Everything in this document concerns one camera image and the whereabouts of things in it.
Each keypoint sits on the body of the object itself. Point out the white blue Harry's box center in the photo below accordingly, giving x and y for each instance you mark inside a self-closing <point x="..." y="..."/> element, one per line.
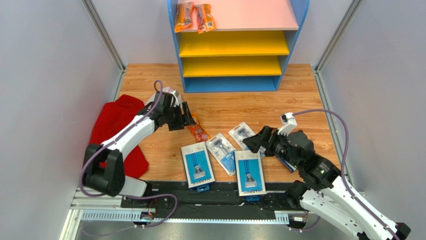
<point x="249" y="175"/>

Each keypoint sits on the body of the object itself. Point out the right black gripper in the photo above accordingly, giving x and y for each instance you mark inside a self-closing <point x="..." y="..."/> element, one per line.
<point x="266" y="140"/>

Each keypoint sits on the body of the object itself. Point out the blue shelf unit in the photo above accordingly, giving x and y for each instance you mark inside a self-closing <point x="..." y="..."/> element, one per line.
<point x="248" y="51"/>

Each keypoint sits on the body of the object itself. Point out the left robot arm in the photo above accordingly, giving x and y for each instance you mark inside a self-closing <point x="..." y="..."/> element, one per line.
<point x="104" y="170"/>

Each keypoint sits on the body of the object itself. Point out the orange BIC razor bag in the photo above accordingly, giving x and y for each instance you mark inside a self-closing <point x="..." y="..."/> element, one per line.
<point x="197" y="130"/>

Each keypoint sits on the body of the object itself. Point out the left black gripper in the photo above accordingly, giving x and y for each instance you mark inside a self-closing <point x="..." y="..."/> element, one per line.
<point x="186" y="119"/>

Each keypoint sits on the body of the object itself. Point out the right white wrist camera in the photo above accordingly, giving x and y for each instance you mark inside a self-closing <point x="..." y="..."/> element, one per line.
<point x="289" y="123"/>

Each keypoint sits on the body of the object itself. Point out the clear blister razor pack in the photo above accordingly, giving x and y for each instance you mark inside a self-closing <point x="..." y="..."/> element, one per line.
<point x="223" y="151"/>
<point x="241" y="132"/>

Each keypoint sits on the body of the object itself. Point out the clear blister razor pack right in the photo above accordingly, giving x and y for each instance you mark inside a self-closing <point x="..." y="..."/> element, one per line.
<point x="241" y="132"/>

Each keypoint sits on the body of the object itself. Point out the red cloth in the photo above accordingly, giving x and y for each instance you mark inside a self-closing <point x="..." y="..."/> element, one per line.
<point x="113" y="117"/>

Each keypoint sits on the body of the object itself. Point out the white blue Harry's box left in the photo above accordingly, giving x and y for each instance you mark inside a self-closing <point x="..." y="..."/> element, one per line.
<point x="197" y="166"/>

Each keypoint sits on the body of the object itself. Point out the clear blister razor pack left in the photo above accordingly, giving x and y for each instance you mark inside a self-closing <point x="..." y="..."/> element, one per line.
<point x="223" y="151"/>

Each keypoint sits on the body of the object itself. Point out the blue razor box right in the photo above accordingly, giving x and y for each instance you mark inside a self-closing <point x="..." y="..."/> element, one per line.
<point x="286" y="163"/>

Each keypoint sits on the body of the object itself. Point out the orange razor pack on shelf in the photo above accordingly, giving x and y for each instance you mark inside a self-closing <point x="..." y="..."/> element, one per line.
<point x="183" y="18"/>

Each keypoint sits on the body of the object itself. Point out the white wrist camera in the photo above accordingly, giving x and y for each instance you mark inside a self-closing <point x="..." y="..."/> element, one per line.
<point x="289" y="123"/>
<point x="165" y="99"/>

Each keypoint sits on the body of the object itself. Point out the white blue harry's box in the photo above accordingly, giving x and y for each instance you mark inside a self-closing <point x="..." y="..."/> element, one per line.
<point x="249" y="175"/>
<point x="197" y="166"/>

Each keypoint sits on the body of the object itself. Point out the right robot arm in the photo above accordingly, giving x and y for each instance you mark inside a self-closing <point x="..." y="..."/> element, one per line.
<point x="323" y="190"/>

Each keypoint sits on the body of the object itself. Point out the narrow orange razor pack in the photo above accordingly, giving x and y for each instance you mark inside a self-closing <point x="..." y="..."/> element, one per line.
<point x="205" y="21"/>

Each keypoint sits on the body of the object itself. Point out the white mesh zip bag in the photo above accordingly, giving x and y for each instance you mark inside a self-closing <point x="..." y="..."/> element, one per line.
<point x="177" y="96"/>

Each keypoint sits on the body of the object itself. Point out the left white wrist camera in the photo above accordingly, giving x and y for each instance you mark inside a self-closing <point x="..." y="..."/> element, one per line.
<point x="165" y="99"/>

